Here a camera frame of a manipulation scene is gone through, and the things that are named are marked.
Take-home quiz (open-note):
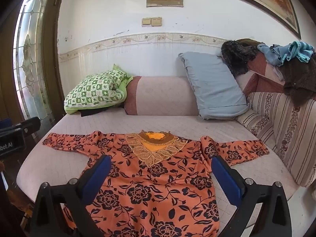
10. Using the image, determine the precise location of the light blue cloth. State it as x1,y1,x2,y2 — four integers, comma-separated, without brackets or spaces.
257,43,292,67

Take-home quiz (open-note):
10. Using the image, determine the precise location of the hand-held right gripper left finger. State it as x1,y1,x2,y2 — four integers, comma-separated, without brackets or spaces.
30,154,112,237

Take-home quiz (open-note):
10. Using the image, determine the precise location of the maroon pink sofa cushion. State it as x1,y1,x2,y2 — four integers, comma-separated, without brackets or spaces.
234,39,293,98

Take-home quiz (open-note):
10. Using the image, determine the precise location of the grey-blue pillow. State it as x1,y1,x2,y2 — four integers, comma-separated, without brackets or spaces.
178,52,250,120

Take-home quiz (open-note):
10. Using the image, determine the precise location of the green patterned cloth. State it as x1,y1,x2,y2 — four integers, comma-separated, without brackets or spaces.
64,64,134,115

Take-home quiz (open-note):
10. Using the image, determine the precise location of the orange floral blouse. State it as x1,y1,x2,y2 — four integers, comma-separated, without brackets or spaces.
42,130,269,237

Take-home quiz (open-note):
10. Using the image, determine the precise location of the brown fleece blanket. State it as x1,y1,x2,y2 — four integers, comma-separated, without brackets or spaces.
283,54,316,108

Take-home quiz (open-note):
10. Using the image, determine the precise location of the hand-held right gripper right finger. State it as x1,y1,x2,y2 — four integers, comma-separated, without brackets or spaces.
211,156,293,237

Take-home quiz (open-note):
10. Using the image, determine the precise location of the teal striped knit cloth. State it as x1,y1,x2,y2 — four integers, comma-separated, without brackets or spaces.
284,41,315,63

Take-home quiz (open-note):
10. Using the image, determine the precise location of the dark furry cloth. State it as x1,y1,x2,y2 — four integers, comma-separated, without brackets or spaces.
220,40,258,77

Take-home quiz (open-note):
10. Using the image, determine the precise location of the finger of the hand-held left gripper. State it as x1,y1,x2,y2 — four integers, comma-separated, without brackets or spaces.
14,117,41,137

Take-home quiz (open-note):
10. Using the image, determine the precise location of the large framed picture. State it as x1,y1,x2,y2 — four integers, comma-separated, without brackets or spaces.
181,0,302,40

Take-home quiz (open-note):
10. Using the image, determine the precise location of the stained glass wooden door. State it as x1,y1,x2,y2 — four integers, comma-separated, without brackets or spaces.
0,0,65,140

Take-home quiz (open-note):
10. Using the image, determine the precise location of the pink bolster cushion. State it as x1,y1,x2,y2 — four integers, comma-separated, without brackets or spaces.
123,76,201,116

